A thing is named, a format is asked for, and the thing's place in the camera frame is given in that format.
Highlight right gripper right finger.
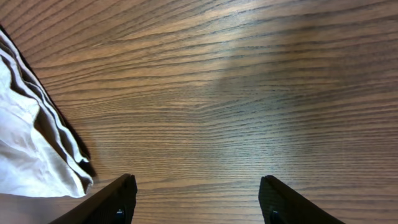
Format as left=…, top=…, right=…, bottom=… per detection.
left=258, top=175, right=343, bottom=224

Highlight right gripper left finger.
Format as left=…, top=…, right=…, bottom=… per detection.
left=50, top=174, right=137, bottom=224

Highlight beige shorts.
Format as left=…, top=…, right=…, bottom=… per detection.
left=1, top=31, right=93, bottom=198

